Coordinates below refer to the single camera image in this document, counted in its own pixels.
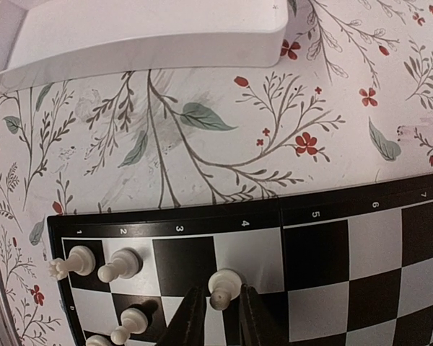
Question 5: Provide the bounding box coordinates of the white plastic compartment tray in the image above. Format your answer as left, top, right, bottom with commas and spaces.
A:
0, 1, 290, 83

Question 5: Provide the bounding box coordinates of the black silver chess board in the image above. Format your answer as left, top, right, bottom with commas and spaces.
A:
48, 174, 433, 345

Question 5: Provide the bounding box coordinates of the white chess rook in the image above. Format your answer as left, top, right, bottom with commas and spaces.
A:
48, 245, 96, 280

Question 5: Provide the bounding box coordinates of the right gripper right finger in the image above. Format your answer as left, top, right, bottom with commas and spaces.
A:
239, 283, 289, 346

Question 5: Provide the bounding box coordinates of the floral patterned table mat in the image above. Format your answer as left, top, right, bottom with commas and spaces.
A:
0, 1, 433, 345

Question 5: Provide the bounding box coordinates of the white chess pawn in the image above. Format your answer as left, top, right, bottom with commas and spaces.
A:
110, 308, 149, 345
208, 269, 242, 311
97, 248, 143, 283

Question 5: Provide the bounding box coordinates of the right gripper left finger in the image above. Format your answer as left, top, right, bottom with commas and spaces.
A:
156, 285, 206, 346

